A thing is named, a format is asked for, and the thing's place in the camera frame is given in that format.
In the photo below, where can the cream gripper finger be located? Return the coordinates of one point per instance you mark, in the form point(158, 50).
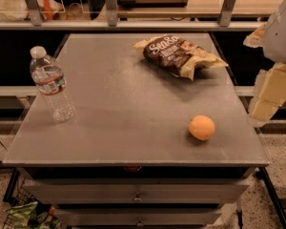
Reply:
point(269, 93)
point(255, 39)

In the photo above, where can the orange fruit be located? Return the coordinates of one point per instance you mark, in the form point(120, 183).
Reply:
point(202, 127)

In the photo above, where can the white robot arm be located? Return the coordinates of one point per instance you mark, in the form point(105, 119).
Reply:
point(274, 47)

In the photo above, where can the brown chip bag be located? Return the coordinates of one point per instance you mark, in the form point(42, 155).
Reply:
point(176, 55)

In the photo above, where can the white and orange bag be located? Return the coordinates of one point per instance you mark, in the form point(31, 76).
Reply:
point(17, 10)

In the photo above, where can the green chip bag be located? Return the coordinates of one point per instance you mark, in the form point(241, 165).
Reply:
point(25, 217)

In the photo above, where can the grey drawer cabinet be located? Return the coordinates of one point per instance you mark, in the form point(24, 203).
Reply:
point(127, 158)

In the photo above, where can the clear plastic water bottle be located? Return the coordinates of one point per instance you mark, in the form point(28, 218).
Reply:
point(51, 82)

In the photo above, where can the metal shelf rail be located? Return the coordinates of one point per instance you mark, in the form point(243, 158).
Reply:
point(136, 25)

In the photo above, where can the black wire basket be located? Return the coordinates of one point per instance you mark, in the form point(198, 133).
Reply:
point(16, 195)

